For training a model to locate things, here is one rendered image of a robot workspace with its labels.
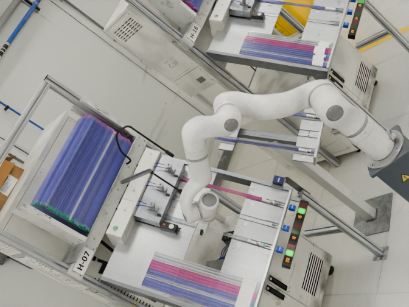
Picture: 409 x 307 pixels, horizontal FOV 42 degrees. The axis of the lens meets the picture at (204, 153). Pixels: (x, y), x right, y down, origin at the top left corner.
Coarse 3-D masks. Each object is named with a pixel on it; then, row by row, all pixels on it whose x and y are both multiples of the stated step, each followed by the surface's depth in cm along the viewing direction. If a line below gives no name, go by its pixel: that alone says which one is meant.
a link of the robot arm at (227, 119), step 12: (228, 108) 200; (192, 120) 208; (204, 120) 204; (216, 120) 199; (228, 120) 198; (240, 120) 200; (192, 132) 207; (204, 132) 206; (216, 132) 203; (228, 132) 200; (192, 144) 209; (204, 144) 213; (192, 156) 212; (204, 156) 214
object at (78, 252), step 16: (32, 112) 246; (80, 112) 270; (96, 112) 264; (16, 128) 241; (128, 128) 265; (0, 160) 233; (16, 208) 240; (32, 208) 229; (48, 224) 235; (64, 240) 248; (80, 240) 239; (224, 240) 291; (64, 256) 251; (80, 256) 240; (224, 256) 287; (384, 256) 286; (80, 272) 239
